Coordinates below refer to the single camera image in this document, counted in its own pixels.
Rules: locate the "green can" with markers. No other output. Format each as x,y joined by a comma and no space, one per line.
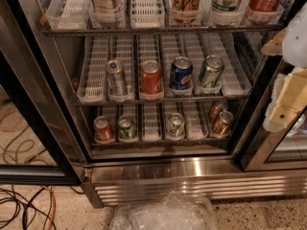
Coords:
175,125
126,128

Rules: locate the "stainless steel fridge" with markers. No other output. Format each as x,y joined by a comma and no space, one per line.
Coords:
247,162

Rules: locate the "wire shelf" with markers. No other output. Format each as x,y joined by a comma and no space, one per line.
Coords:
165,100
165,30

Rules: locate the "red coke can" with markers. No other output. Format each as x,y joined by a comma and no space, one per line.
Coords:
150,76

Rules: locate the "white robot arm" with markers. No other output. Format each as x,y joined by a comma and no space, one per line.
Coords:
289,95

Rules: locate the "clear plastic bag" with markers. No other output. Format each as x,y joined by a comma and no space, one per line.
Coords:
173,212

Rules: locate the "glass fridge door left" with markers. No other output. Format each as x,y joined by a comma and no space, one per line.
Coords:
37,72

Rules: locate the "blue pepsi can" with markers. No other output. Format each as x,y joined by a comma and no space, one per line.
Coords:
181,73

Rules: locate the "green can middle shelf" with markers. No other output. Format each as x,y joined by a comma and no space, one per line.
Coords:
211,70

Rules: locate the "top wire shelf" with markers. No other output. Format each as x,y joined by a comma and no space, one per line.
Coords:
165,30

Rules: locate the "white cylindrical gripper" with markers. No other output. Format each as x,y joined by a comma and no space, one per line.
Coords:
295,41

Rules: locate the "brown can bottom front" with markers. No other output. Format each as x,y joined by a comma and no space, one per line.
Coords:
222,123

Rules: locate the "brown can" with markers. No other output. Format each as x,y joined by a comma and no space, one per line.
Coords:
222,123
216,108

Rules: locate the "middle wire shelf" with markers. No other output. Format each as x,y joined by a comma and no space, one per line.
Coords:
165,100

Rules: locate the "green can bottom centre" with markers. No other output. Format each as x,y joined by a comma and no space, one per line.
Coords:
175,125

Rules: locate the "silver can middle shelf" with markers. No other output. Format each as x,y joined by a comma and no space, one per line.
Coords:
116,77

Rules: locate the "green can bottom left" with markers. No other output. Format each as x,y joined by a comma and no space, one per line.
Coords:
126,128

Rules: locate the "red can bottom shelf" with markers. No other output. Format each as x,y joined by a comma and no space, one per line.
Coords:
103,129

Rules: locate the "gold striped can top shelf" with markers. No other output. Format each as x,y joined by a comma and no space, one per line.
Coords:
185,11

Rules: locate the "brown can bottom rear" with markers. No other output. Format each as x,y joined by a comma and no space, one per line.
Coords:
216,108

